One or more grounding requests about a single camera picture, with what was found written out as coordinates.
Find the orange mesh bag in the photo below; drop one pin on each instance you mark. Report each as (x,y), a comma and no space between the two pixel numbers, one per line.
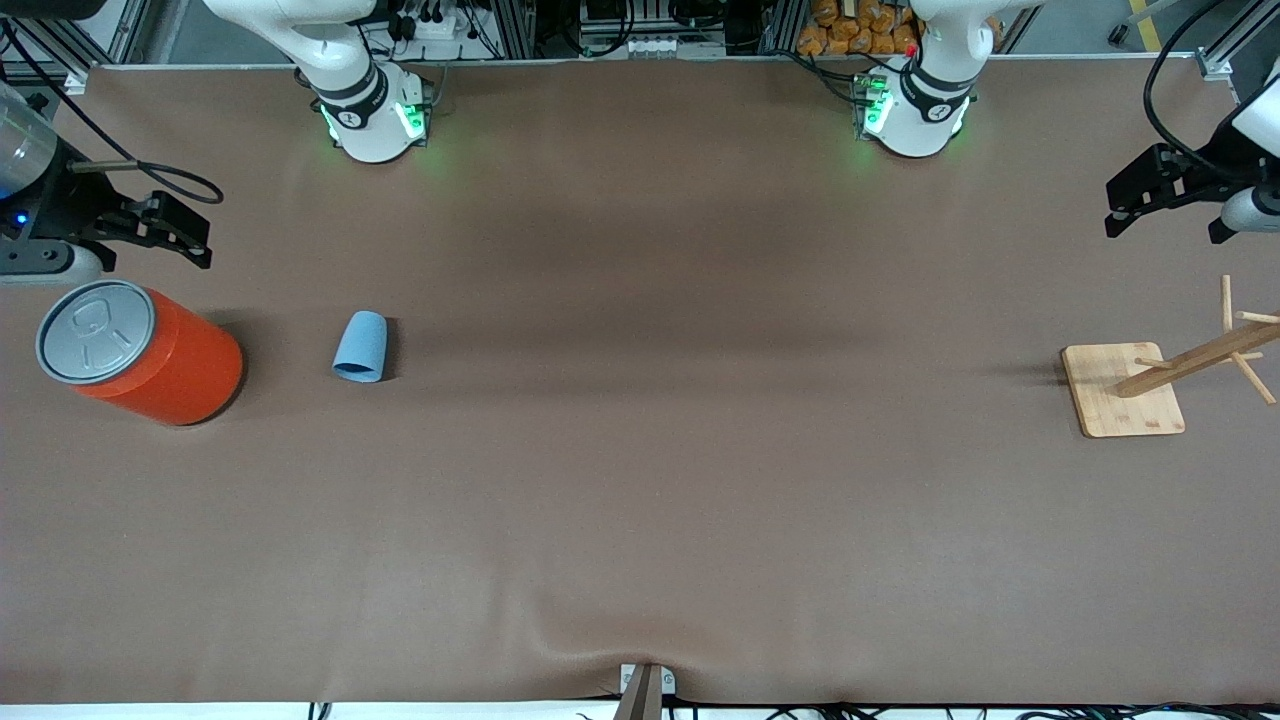
(850,25)

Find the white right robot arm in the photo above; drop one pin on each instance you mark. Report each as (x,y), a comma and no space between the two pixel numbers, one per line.
(365,120)

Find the brown table mat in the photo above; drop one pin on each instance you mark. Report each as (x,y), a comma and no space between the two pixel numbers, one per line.
(640,500)

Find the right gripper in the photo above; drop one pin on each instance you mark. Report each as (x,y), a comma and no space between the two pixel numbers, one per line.
(62,208)

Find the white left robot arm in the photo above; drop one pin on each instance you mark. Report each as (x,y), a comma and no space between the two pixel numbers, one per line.
(920,120)

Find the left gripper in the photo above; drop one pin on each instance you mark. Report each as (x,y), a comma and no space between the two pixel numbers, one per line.
(1203,168)

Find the aluminium frame profile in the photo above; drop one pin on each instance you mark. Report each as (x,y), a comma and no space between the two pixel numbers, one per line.
(100,30)
(1225,50)

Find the orange can with grey lid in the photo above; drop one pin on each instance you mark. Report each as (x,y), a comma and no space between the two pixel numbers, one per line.
(170,370)

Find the light blue plastic cup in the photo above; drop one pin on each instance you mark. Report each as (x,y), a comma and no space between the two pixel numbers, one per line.
(360,345)

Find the white power strip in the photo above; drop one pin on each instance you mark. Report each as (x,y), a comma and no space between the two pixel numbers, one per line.
(435,25)

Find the wooden mug tree stand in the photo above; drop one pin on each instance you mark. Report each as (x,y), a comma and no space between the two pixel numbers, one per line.
(1120,400)

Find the grey metal camera bracket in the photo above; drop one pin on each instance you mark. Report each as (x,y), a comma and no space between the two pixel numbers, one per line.
(647,690)

